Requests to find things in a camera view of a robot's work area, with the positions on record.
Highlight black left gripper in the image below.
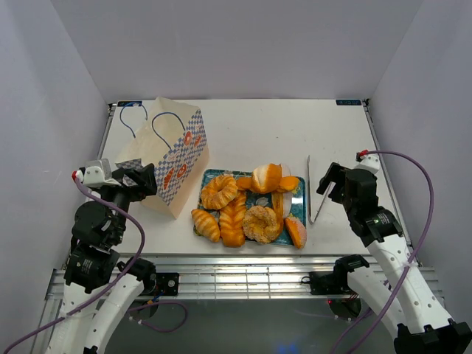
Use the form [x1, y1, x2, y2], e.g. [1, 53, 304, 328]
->
[97, 162, 157, 243]

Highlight metal tongs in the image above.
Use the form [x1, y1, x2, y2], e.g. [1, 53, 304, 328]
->
[306, 155, 329, 225]

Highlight blue checkered paper bag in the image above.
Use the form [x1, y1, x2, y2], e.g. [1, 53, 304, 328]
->
[115, 97, 209, 218]

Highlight white topped round bun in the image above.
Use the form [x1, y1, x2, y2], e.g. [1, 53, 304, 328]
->
[251, 163, 291, 194]

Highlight twisted ring bread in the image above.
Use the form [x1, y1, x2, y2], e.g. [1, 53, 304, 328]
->
[201, 175, 238, 210]

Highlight small orange bread piece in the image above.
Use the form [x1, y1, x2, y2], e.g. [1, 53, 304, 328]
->
[277, 176, 299, 192]

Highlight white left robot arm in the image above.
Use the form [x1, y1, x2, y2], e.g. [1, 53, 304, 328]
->
[46, 159, 157, 353]

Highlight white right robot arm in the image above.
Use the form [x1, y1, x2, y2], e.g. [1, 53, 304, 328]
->
[316, 162, 471, 353]

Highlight cream sandwich bread slice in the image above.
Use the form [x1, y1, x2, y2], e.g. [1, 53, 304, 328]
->
[271, 191, 293, 221]

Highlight sugared donut bread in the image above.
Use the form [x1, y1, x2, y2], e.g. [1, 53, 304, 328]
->
[243, 206, 280, 244]

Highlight croissant bread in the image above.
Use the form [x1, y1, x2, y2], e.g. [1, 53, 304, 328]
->
[191, 209, 221, 243]

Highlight orange bread piece under bun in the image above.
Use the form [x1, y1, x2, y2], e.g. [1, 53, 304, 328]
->
[236, 176, 254, 192]

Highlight braided leaf bread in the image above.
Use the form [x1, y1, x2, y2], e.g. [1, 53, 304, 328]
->
[219, 191, 247, 248]

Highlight pink sugared half bun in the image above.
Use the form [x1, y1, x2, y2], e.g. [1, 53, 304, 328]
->
[284, 217, 308, 249]

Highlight blue table corner label left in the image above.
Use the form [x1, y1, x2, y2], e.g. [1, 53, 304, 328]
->
[117, 100, 142, 107]

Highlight blue table corner label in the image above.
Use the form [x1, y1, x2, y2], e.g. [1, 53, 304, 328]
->
[336, 100, 362, 106]
[117, 100, 142, 107]

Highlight blue table corner label right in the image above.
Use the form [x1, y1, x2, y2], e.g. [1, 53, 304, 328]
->
[336, 100, 362, 106]

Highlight teal floral tray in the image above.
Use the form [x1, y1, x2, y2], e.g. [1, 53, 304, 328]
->
[194, 168, 308, 247]

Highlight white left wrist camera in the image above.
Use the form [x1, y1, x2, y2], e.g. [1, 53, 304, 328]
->
[72, 159, 120, 188]

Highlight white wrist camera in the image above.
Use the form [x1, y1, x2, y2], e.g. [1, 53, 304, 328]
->
[72, 159, 120, 188]
[355, 150, 381, 175]

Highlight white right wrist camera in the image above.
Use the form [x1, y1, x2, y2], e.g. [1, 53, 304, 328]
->
[355, 150, 381, 175]

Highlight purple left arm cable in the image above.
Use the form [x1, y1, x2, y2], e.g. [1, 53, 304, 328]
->
[0, 176, 188, 354]

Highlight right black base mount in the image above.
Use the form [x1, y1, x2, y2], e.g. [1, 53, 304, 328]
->
[300, 271, 344, 295]

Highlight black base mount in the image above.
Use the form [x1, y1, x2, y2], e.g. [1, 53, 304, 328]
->
[300, 271, 344, 295]
[155, 272, 180, 296]

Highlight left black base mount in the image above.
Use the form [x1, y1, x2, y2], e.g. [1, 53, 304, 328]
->
[155, 272, 180, 296]

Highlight aluminium rail frame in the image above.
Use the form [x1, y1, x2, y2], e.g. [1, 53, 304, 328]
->
[44, 254, 447, 302]

